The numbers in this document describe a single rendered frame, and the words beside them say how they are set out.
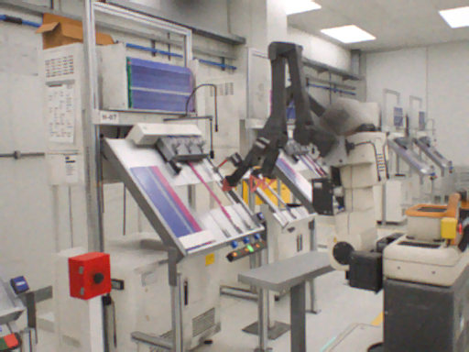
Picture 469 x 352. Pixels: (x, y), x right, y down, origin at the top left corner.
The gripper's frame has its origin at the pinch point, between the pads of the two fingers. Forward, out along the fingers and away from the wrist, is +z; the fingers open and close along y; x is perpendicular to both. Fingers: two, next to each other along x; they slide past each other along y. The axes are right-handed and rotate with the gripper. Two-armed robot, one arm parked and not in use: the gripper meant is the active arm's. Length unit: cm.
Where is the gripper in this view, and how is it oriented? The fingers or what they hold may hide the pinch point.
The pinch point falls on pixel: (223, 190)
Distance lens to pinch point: 262.2
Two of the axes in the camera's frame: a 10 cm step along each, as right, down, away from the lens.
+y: -5.5, 0.5, -8.3
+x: 5.7, 7.5, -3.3
